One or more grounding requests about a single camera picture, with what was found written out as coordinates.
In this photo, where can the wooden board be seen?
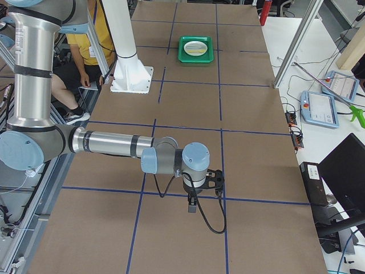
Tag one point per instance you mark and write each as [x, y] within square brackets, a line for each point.
[353, 52]

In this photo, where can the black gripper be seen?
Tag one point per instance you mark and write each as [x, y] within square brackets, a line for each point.
[190, 190]

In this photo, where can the brown paper table cover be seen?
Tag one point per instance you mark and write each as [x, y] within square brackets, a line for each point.
[111, 218]

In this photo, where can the black computer box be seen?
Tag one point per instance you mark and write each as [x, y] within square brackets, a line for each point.
[322, 206]

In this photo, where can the white round plate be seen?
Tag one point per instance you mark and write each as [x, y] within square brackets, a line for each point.
[195, 45]

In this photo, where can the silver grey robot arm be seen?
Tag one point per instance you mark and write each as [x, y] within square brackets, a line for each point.
[32, 138]

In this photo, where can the far black orange adapter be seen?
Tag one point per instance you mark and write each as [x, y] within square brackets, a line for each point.
[291, 115]

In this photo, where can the person in yellow shirt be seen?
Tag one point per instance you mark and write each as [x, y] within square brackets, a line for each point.
[84, 69]

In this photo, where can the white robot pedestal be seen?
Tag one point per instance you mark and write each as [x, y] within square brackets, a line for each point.
[130, 75]

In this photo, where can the near black orange adapter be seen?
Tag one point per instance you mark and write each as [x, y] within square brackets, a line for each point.
[297, 137]

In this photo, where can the black monitor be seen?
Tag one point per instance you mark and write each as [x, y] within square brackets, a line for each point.
[343, 172]

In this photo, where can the yellow plastic spoon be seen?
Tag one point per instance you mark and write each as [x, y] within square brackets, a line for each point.
[196, 52]

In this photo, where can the red fire extinguisher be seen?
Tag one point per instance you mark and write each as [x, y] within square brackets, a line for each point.
[265, 11]

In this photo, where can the near blue teach pendant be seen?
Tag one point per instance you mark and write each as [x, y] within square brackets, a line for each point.
[319, 109]

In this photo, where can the black orange adapter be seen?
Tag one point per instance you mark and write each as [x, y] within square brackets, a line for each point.
[291, 115]
[297, 137]

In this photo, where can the aluminium frame post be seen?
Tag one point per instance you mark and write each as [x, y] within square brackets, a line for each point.
[303, 27]

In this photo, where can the aluminium side frame rail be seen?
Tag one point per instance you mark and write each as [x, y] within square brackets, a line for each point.
[27, 199]

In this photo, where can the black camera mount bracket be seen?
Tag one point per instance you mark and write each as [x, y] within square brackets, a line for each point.
[215, 181]

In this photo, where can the green plastic tray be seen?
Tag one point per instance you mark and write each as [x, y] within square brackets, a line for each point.
[208, 57]

